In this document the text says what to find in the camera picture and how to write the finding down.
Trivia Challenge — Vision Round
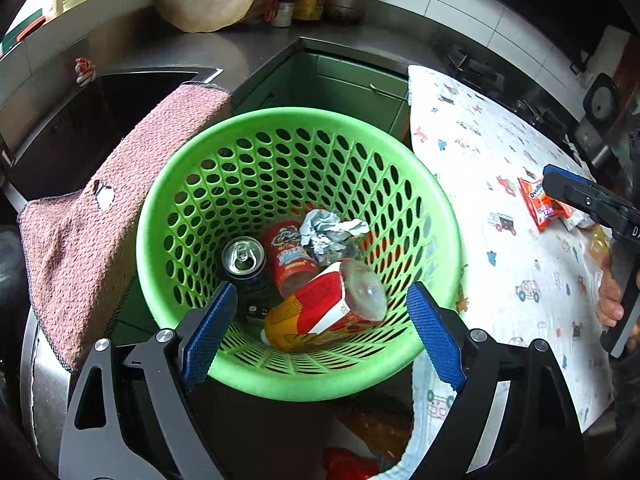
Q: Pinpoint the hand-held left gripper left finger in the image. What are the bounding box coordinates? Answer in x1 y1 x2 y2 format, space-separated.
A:
59 281 238 480

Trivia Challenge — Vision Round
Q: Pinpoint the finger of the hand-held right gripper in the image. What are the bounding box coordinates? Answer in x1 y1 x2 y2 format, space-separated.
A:
542 164 626 236

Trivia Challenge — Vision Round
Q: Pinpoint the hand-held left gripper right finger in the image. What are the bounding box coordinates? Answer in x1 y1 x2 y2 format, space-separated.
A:
406 281 586 480

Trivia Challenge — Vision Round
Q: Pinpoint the orange snack packet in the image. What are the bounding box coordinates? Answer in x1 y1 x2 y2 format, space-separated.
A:
517 177 571 232

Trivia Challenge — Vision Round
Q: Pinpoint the black aluminium drink can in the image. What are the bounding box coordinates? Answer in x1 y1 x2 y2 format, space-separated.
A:
221 236 273 296

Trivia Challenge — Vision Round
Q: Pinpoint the white plastic lid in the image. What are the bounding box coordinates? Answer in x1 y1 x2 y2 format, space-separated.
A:
340 259 389 322

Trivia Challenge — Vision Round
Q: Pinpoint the red yellow striped paper cup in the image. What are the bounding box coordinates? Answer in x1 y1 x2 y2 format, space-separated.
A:
261 258 381 352

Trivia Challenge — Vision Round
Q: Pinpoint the red cartoon snack cup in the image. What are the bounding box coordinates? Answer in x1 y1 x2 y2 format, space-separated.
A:
261 220 321 298

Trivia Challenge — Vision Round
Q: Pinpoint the grey paper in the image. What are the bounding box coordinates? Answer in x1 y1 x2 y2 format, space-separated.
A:
300 209 371 265

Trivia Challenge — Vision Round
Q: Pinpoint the green perforated plastic basket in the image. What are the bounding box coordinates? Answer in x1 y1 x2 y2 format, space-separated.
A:
136 107 463 401

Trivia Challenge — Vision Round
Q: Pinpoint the person's right hand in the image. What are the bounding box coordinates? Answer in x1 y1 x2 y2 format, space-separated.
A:
596 252 626 328

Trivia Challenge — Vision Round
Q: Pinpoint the yellow plastic wrapper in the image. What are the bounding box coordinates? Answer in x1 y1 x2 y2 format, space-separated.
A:
582 222 612 257

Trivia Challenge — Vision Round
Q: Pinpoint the black rice cooker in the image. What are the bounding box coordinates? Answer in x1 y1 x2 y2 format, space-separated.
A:
575 72 623 161

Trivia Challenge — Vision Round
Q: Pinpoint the printed white tablecloth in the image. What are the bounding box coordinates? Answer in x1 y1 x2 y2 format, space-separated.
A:
380 65 616 480

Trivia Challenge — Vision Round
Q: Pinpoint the brown paper bag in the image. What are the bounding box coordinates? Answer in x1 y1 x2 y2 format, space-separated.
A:
340 402 413 457

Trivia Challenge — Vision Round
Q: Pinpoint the black gas stove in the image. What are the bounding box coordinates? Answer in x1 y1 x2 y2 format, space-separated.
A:
445 45 571 131

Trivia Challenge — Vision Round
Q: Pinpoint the pink towel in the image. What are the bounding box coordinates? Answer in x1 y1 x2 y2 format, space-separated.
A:
17 82 233 373

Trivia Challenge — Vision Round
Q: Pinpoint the red plastic bag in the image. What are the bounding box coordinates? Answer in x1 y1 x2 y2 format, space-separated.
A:
322 447 381 480

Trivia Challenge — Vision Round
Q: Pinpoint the steel basin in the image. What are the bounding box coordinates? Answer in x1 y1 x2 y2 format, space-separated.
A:
20 310 76 466

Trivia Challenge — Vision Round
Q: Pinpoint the steel kitchen sink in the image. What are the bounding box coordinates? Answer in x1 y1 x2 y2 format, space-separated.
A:
0 67 223 201

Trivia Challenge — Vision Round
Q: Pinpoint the green kitchen cabinet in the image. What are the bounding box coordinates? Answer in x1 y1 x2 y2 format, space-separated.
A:
232 50 413 146

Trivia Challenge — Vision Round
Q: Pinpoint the steel cooking pot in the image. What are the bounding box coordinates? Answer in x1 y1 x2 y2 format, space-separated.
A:
325 0 396 24

